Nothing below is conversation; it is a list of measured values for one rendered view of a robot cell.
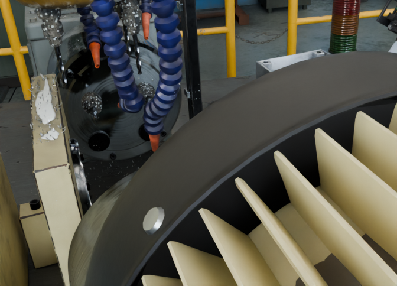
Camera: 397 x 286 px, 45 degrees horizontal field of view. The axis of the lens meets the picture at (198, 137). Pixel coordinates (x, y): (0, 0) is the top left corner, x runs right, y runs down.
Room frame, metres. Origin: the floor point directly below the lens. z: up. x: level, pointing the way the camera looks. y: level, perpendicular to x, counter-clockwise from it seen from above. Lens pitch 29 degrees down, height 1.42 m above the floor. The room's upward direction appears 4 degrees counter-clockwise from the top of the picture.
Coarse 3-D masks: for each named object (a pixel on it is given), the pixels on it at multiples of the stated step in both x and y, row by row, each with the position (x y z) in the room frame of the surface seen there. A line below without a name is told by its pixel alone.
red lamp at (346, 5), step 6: (336, 0) 1.04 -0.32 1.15; (342, 0) 1.03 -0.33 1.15; (348, 0) 1.03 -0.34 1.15; (354, 0) 1.03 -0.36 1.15; (360, 0) 1.04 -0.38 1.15; (336, 6) 1.04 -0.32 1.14; (342, 6) 1.03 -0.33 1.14; (348, 6) 1.03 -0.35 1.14; (354, 6) 1.03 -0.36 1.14; (336, 12) 1.04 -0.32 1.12; (342, 12) 1.03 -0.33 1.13; (348, 12) 1.03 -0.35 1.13; (354, 12) 1.03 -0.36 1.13
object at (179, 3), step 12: (180, 0) 0.79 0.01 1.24; (192, 0) 0.77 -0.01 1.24; (192, 12) 0.77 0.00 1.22; (192, 24) 0.77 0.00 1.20; (192, 36) 0.77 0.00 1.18; (192, 48) 0.77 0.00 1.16; (192, 60) 0.77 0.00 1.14; (192, 72) 0.77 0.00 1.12; (192, 84) 0.77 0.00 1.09; (192, 96) 0.77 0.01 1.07; (192, 108) 0.77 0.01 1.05
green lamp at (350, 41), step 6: (330, 36) 1.06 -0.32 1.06; (336, 36) 1.04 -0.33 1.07; (342, 36) 1.03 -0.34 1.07; (348, 36) 1.03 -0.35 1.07; (354, 36) 1.03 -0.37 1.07; (330, 42) 1.05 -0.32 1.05; (336, 42) 1.03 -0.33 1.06; (342, 42) 1.03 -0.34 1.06; (348, 42) 1.03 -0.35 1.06; (354, 42) 1.03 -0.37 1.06; (330, 48) 1.05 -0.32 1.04; (336, 48) 1.03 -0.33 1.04; (342, 48) 1.03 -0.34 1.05; (348, 48) 1.03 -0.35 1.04; (354, 48) 1.04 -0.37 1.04
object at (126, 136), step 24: (120, 24) 0.95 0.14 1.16; (72, 48) 0.85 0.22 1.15; (144, 48) 0.84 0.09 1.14; (48, 72) 0.91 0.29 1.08; (72, 72) 0.80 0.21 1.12; (96, 72) 0.81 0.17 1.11; (144, 72) 0.83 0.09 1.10; (72, 96) 0.80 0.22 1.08; (96, 96) 0.79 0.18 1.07; (144, 96) 0.80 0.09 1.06; (72, 120) 0.79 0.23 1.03; (96, 120) 0.81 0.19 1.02; (120, 120) 0.82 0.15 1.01; (168, 120) 0.85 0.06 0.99; (96, 144) 0.80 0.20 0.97; (120, 144) 0.82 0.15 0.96; (144, 144) 0.83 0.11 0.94
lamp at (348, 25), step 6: (336, 18) 1.04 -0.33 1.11; (342, 18) 1.03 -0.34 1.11; (348, 18) 1.03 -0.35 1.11; (354, 18) 1.03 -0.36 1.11; (336, 24) 1.04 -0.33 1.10; (342, 24) 1.03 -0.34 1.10; (348, 24) 1.03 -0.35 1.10; (354, 24) 1.03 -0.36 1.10; (336, 30) 1.04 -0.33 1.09; (342, 30) 1.03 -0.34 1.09; (348, 30) 1.02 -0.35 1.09; (354, 30) 1.03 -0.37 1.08
